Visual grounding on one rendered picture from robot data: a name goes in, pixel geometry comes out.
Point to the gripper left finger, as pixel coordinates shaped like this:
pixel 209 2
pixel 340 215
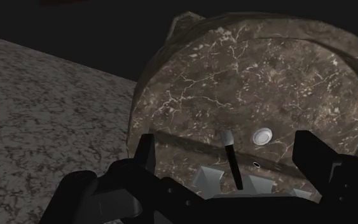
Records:
pixel 126 176

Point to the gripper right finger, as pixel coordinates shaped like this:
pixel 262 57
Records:
pixel 336 173

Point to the white round sink drain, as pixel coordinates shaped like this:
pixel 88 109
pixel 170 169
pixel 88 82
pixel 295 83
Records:
pixel 262 136

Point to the black brush with white tip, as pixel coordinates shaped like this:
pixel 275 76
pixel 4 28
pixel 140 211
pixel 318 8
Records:
pixel 233 164

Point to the brown marble sink basin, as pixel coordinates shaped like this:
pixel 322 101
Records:
pixel 247 83

